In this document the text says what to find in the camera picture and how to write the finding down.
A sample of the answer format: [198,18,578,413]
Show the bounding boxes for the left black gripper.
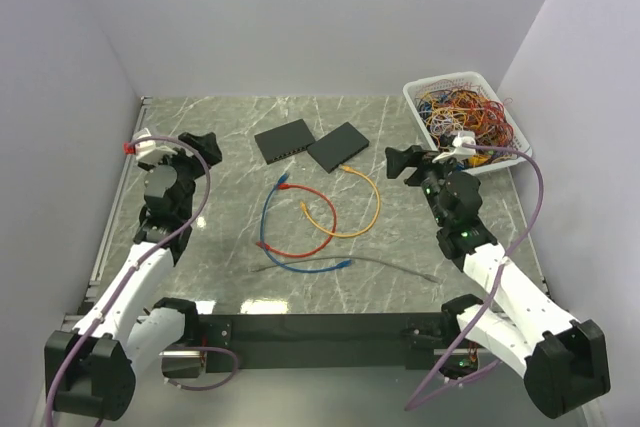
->
[139,132,221,219]

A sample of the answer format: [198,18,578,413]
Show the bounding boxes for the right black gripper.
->
[385,145,463,228]

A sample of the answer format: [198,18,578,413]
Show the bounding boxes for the orange ethernet cable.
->
[298,165,382,239]

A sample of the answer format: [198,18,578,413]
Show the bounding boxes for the black network switch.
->
[307,122,369,173]
[254,119,315,164]

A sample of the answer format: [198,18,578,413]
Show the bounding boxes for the blue ethernet cable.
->
[257,172,354,275]

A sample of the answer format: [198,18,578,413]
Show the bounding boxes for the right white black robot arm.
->
[385,142,611,419]

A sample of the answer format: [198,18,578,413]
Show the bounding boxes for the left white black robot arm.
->
[43,130,222,426]

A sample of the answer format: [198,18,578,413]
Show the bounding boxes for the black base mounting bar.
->
[200,313,447,370]

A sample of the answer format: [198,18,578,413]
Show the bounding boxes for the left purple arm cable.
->
[42,135,211,427]

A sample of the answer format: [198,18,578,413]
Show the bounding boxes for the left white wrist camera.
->
[123,128,176,165]

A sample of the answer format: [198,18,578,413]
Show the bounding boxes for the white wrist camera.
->
[433,131,476,163]
[123,128,176,165]

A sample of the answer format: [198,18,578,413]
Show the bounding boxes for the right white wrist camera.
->
[433,131,476,163]

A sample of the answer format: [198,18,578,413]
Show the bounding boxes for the tangled colourful wires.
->
[415,84,518,168]

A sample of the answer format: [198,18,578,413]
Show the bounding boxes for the aluminium rail frame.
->
[62,95,151,321]

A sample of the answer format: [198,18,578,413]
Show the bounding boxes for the red ethernet cable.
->
[255,182,338,259]

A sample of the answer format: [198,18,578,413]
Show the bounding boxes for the grey ethernet cable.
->
[250,255,444,284]

